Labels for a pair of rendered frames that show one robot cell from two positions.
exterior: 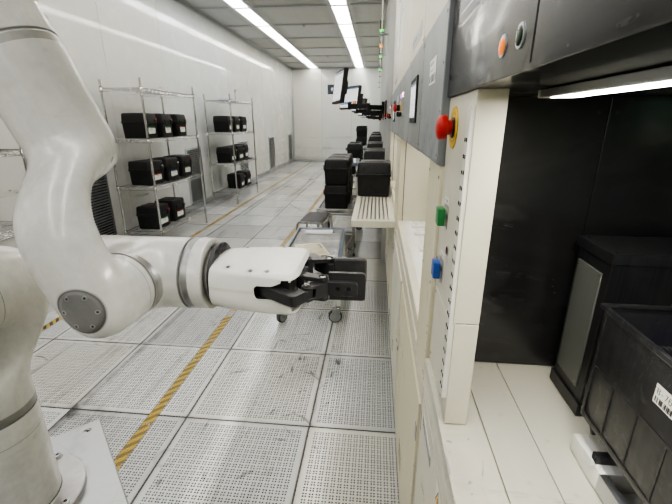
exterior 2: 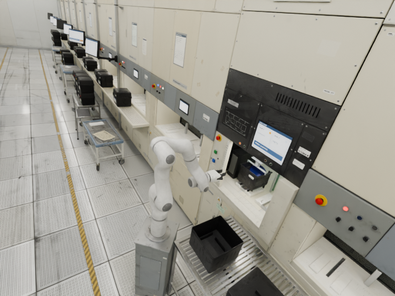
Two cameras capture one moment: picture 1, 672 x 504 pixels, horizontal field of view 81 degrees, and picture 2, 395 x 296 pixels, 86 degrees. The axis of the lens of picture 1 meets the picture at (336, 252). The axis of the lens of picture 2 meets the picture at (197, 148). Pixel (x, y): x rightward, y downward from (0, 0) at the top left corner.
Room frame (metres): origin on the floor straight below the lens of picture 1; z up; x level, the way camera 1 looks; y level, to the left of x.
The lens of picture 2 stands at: (-0.45, 1.16, 2.19)
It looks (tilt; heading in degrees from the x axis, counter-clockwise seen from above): 29 degrees down; 316
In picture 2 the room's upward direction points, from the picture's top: 10 degrees clockwise
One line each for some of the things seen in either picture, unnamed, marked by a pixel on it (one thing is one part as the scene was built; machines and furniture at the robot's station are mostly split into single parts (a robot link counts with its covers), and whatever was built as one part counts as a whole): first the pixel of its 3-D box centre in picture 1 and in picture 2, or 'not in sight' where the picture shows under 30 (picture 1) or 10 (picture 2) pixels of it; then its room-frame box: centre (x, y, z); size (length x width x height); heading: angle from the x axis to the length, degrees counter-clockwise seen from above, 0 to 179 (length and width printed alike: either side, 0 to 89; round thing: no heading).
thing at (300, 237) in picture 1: (318, 268); (103, 141); (2.92, 0.14, 0.24); 0.97 x 0.52 x 0.48; 177
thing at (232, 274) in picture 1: (258, 274); (211, 175); (0.43, 0.09, 1.19); 0.11 x 0.10 x 0.07; 84
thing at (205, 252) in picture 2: not in sight; (215, 242); (0.12, 0.26, 0.85); 0.28 x 0.28 x 0.17; 83
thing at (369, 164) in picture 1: (374, 177); (121, 97); (3.16, -0.30, 0.93); 0.30 x 0.28 x 0.26; 171
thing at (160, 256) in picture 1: (140, 271); (197, 181); (0.44, 0.24, 1.19); 0.13 x 0.09 x 0.08; 84
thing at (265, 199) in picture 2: not in sight; (270, 204); (0.10, -0.43, 0.89); 0.22 x 0.21 x 0.04; 84
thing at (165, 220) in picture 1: (154, 215); not in sight; (4.47, 2.12, 0.31); 0.30 x 0.28 x 0.26; 173
